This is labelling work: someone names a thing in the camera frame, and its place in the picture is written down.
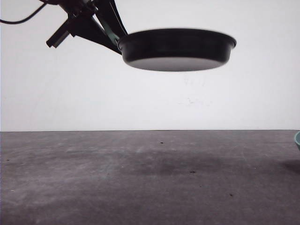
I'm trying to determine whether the black cable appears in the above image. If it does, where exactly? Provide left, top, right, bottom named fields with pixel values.
left=0, top=0, right=51, bottom=24

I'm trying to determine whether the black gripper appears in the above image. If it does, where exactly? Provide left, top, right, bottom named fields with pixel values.
left=46, top=0, right=128, bottom=54

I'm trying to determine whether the black pan with mint handle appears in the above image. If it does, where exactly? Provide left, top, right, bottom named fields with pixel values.
left=104, top=25, right=237, bottom=72

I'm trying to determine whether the teal bowl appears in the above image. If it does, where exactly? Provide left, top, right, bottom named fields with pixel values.
left=294, top=131, right=300, bottom=150

